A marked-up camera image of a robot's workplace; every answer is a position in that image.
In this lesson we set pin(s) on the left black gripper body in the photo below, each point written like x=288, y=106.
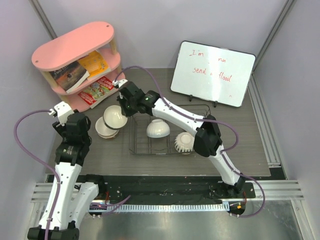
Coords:
x=62, y=129

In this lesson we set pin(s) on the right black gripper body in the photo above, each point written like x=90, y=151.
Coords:
x=127, y=107

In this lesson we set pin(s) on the teal plaid bowl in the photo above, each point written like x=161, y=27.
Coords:
x=113, y=117

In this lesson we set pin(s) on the beige flower bowl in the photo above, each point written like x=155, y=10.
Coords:
x=102, y=129

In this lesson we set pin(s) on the red flower bowl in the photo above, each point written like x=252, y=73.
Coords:
x=107, y=136

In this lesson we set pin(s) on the black wire dish rack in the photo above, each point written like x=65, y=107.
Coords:
x=141, y=144

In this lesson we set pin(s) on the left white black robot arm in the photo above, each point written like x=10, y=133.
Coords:
x=64, y=211

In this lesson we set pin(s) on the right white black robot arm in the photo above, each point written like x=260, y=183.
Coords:
x=205, y=130

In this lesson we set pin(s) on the red colourful cover book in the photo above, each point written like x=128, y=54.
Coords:
x=98, y=91

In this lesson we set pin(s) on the white ribbed bowl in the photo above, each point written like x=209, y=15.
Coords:
x=158, y=128

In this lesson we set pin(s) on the yellow cover book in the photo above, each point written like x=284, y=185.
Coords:
x=95, y=64

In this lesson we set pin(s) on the dark cover book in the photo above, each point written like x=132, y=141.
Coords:
x=70, y=76

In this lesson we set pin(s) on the pink three-tier wooden shelf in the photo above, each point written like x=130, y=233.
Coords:
x=69, y=47

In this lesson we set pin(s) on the white bowl with blue stripes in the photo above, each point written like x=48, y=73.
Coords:
x=184, y=143

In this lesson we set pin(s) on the white whiteboard with red writing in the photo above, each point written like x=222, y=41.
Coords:
x=212, y=73

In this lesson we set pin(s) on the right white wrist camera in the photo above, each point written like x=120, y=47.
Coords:
x=119, y=83

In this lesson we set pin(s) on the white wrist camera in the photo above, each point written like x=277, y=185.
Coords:
x=62, y=111
x=119, y=83

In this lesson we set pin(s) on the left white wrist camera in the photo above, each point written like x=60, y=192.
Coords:
x=62, y=111

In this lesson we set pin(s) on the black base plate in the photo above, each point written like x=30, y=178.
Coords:
x=170, y=190

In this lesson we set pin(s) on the white slotted cable duct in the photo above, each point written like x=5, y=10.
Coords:
x=131, y=208

